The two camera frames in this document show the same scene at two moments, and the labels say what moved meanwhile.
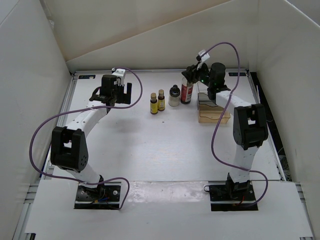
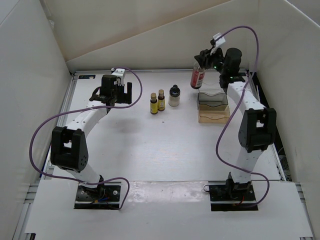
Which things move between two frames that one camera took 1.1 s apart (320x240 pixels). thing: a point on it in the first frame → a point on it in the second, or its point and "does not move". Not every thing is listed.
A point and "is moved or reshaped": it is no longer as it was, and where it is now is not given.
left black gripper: [123, 99] does not move
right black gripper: [188, 73] → [201, 58]
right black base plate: [234, 197] does not move
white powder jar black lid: [174, 98] does not move
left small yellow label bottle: [153, 104] does not move
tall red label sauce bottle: [186, 91] is moved or reshaped
